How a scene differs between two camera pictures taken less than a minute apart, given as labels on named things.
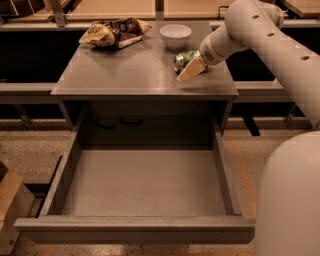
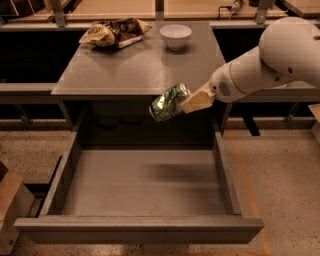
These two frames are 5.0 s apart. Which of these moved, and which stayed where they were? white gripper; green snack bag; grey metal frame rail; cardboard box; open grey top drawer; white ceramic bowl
Moved: white gripper; green snack bag
Stayed: open grey top drawer; cardboard box; grey metal frame rail; white ceramic bowl
